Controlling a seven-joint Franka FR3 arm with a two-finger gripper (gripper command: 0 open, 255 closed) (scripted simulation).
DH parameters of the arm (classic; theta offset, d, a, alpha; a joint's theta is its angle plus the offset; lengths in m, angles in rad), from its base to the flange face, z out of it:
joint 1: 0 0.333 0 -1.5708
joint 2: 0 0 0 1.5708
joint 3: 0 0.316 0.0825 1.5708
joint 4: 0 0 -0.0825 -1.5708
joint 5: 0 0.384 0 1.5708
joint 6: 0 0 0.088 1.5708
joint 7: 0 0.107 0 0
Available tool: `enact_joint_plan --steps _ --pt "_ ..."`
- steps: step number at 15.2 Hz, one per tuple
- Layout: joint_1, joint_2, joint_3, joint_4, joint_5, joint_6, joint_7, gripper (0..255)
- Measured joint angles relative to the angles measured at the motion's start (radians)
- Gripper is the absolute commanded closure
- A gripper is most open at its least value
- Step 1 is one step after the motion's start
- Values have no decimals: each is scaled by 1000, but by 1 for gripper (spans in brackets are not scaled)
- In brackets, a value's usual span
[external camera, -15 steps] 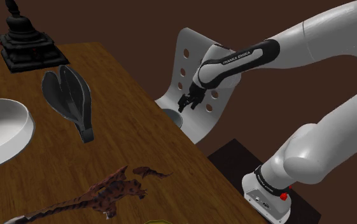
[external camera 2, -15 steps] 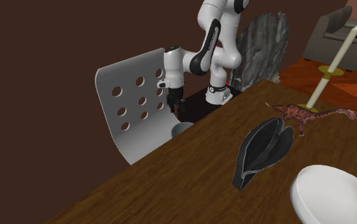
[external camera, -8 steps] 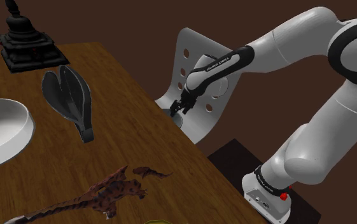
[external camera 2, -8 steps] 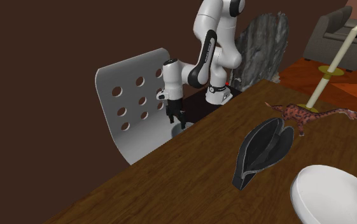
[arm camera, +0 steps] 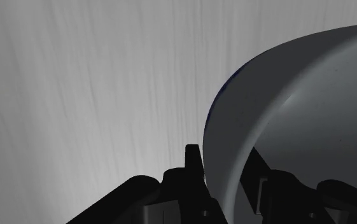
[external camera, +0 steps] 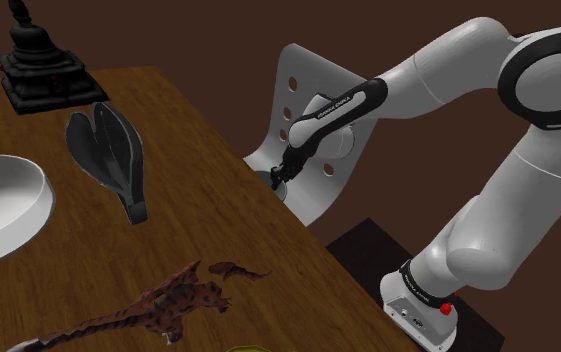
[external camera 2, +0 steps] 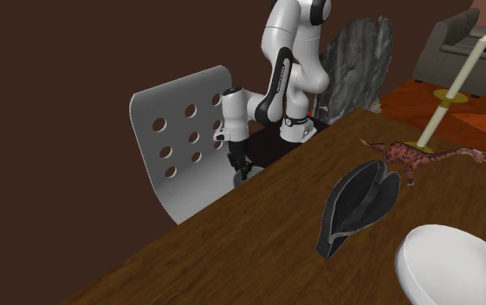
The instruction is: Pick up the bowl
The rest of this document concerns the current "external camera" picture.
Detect black heart-shaped tool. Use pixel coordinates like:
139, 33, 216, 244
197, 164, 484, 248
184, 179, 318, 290
64, 101, 150, 226

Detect white round bowl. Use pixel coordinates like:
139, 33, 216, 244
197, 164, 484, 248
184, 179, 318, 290
0, 154, 57, 271

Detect black tiered stupa figure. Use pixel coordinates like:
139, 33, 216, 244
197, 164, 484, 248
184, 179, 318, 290
0, 0, 111, 116

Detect brown dragon figure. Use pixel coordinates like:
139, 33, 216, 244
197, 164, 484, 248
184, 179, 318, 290
5, 259, 272, 352

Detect dark robot stand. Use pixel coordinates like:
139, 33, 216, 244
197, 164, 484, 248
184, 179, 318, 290
326, 217, 506, 352

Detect white perforated chair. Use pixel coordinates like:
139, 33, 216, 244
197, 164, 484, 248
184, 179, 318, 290
242, 42, 378, 227

